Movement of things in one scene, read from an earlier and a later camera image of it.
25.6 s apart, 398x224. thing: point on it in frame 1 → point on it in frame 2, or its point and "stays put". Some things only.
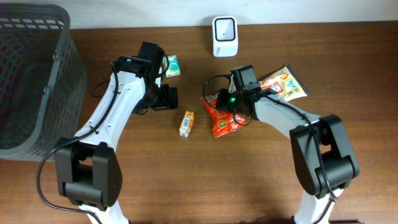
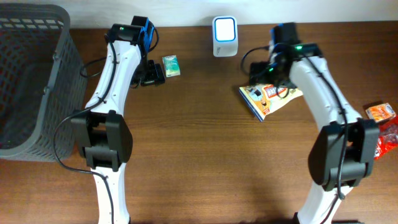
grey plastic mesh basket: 43,79 stays put
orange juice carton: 186,124 → 380,112
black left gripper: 172,97 → 152,76
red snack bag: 224,121 → 388,139
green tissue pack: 173,69 stays put
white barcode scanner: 225,36 stays put
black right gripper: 222,102 → 262,78
